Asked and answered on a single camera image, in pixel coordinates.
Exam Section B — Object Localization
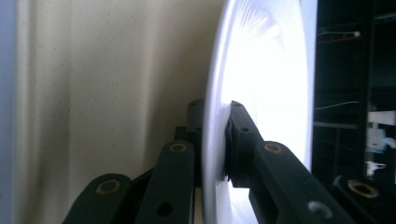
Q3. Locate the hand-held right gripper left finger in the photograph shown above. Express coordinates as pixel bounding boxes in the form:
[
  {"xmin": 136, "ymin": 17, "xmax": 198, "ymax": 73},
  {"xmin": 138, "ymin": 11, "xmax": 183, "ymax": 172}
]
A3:
[{"xmin": 186, "ymin": 98, "xmax": 205, "ymax": 189}]

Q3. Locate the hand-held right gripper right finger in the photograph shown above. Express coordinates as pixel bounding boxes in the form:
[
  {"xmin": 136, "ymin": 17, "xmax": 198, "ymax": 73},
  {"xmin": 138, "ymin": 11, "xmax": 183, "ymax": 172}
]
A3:
[{"xmin": 225, "ymin": 100, "xmax": 260, "ymax": 189}]

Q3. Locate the white deep plate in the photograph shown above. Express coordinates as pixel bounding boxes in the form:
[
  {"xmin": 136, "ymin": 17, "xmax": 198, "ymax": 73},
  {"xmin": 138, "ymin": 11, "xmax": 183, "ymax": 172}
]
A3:
[{"xmin": 201, "ymin": 0, "xmax": 319, "ymax": 224}]

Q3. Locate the beige plastic tray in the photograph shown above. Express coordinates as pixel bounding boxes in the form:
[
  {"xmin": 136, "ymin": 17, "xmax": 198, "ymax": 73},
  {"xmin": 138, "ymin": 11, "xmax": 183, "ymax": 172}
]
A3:
[{"xmin": 13, "ymin": 0, "xmax": 228, "ymax": 224}]

